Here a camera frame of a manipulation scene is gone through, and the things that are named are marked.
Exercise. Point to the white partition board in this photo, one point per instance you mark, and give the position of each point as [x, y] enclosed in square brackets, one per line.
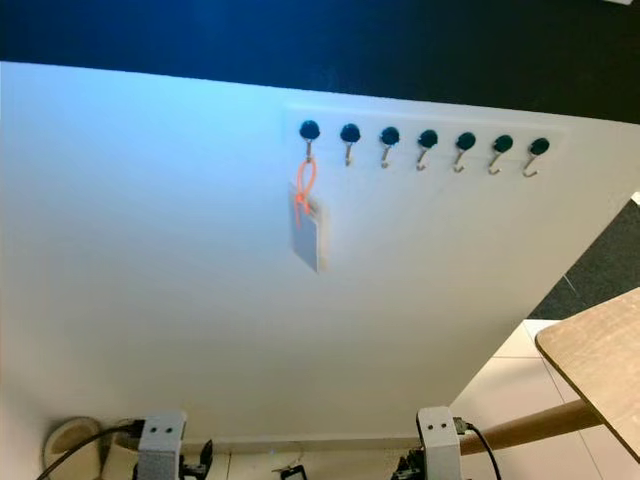
[160, 270]

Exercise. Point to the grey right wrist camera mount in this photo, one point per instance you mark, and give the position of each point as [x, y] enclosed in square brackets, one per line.
[440, 445]

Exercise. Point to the light wooden table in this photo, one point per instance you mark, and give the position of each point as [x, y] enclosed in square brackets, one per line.
[600, 350]

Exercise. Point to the clear hook rail strip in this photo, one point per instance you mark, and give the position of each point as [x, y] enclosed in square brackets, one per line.
[445, 120]

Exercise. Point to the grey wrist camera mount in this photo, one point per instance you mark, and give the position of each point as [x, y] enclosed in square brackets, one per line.
[160, 445]
[440, 445]

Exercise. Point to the black round wall hook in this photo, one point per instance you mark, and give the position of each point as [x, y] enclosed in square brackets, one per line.
[503, 144]
[540, 146]
[465, 141]
[310, 129]
[428, 138]
[350, 132]
[390, 135]

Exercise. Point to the dark grey carpet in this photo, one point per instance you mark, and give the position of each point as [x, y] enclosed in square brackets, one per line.
[600, 270]

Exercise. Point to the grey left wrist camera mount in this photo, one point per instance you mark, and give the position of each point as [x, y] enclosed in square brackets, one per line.
[160, 445]

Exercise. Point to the beige foam slipper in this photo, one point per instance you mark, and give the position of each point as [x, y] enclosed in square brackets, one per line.
[68, 448]
[120, 450]

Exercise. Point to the key card with orange loop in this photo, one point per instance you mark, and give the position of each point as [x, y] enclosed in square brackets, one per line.
[306, 238]

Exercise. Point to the round wooden table leg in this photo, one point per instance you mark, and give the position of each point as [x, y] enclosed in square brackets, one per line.
[530, 427]

